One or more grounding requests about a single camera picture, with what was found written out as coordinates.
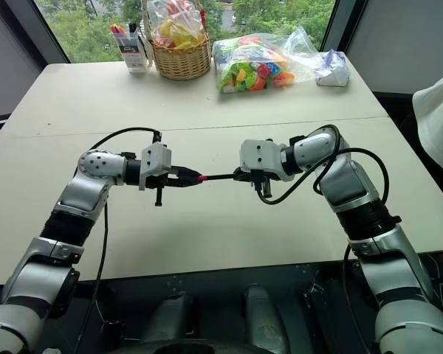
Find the clear bag of yellow toys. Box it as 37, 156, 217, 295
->
145, 0, 207, 49

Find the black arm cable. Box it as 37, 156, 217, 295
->
72, 127, 166, 354
253, 124, 390, 206

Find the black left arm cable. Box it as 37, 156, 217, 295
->
72, 127, 166, 354

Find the white marker box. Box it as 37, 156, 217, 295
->
114, 28, 151, 75

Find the woven wicker basket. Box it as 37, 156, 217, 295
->
141, 0, 213, 81

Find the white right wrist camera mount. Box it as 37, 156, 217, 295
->
238, 139, 284, 174

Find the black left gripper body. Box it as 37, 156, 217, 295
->
144, 165, 179, 207

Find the dark rounded shape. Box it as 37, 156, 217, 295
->
242, 282, 287, 353

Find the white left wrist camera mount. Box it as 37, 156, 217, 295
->
139, 142, 172, 192

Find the black marker with pink end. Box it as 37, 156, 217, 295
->
197, 173, 238, 182

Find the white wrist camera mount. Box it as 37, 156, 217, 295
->
238, 139, 284, 174
139, 142, 172, 192

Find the clear bag of colourful blocks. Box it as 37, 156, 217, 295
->
210, 24, 326, 95

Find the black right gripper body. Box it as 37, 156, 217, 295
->
242, 169, 275, 198

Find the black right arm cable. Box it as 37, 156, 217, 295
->
253, 124, 390, 206

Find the white cloth at right edge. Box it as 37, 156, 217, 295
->
412, 63, 443, 167

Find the crumpled white purple bag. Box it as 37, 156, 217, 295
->
312, 48, 352, 88

